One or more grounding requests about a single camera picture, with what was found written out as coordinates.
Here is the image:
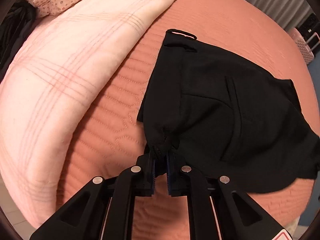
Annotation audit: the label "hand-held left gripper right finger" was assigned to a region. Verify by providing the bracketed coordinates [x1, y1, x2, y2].
[166, 152, 288, 240]

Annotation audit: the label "dark clothing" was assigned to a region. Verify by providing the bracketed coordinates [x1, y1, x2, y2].
[0, 0, 38, 73]

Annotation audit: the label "black pants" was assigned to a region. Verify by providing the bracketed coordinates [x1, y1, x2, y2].
[137, 29, 320, 194]

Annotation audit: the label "grey curtain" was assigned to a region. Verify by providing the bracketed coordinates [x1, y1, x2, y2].
[265, 0, 313, 30]

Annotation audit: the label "pink plaid blanket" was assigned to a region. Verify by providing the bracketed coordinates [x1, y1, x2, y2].
[0, 0, 200, 227]

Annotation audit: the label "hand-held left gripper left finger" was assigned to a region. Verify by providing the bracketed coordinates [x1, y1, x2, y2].
[29, 152, 157, 240]

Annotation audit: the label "salmon quilted bedspread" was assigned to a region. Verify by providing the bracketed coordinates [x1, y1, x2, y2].
[56, 0, 316, 240]

